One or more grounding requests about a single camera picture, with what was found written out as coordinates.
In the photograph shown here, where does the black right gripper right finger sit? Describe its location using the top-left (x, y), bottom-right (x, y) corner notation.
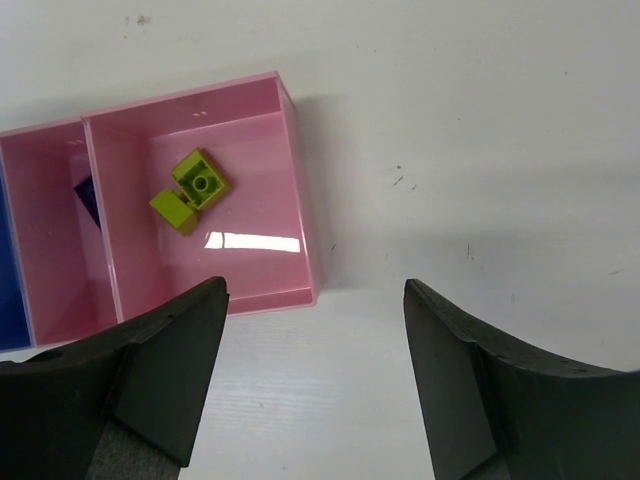
top-left (404, 279), bottom-right (639, 479)

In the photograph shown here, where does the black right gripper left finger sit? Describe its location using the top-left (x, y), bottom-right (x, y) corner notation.
top-left (1, 277), bottom-right (229, 479)

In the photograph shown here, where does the small green lego brick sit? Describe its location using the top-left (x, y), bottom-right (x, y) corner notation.
top-left (149, 189), bottom-right (199, 236)

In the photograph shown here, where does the purple lego brick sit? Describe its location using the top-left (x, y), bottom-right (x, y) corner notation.
top-left (73, 175), bottom-right (101, 229)

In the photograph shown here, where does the lime green lego brick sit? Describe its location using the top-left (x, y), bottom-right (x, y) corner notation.
top-left (171, 148), bottom-right (231, 211)

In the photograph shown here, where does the dark blue container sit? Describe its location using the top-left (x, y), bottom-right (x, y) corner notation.
top-left (0, 174), bottom-right (33, 352)

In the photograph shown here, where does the large pink container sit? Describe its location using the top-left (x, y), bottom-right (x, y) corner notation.
top-left (82, 72), bottom-right (321, 320)

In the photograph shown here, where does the small pink container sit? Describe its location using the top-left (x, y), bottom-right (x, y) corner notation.
top-left (1, 118), bottom-right (118, 346)

